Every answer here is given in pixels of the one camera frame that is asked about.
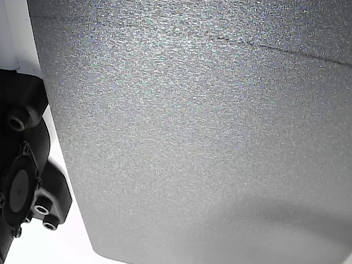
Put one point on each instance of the dark gray textured mat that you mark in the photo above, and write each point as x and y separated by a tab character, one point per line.
196	125

